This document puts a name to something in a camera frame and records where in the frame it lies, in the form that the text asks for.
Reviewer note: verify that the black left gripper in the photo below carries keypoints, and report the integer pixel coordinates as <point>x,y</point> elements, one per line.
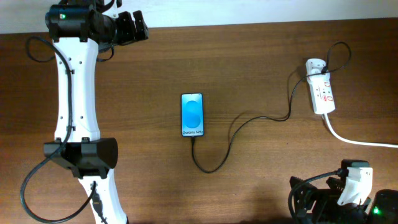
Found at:
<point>130,34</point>

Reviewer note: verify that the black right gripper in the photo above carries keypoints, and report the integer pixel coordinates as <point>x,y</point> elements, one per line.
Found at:
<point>329,198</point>

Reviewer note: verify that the blue Galaxy smartphone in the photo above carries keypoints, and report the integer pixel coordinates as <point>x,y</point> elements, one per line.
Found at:
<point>192,115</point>

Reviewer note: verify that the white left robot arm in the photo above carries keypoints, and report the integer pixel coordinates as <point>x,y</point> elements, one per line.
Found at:
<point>80,31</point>

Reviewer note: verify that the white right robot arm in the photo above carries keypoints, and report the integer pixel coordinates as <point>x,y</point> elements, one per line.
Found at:
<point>382,209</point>

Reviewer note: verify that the white charger adapter plug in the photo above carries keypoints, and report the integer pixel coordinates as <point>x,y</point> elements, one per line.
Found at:
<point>314,66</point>

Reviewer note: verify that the white power strip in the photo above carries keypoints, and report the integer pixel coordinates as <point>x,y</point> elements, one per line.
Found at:
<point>321,93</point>

